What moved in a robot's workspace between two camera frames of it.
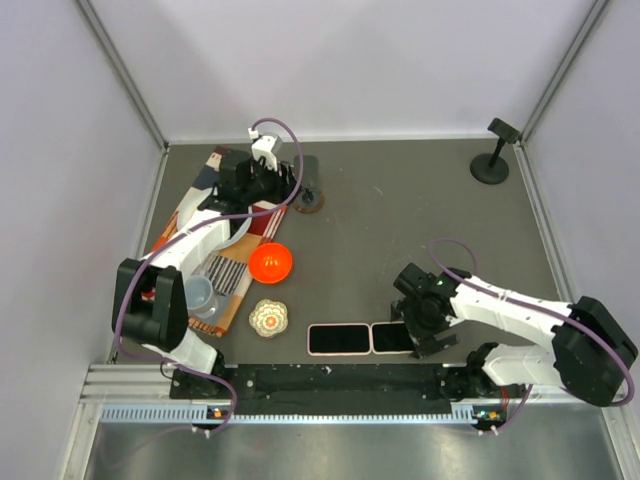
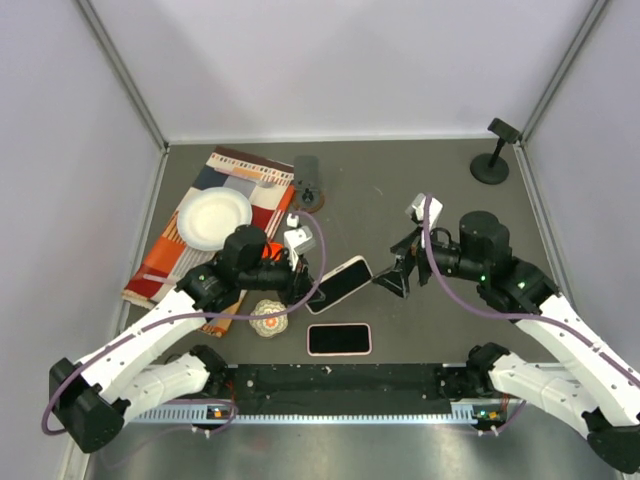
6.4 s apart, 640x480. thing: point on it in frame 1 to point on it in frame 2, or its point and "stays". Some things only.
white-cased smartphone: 390,338 to 340,282
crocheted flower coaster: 268,318 stays
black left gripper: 283,184 to 298,282
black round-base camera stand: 493,168 stays
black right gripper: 401,308 to 396,280
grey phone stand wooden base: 310,200 stays
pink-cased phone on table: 339,339 stays
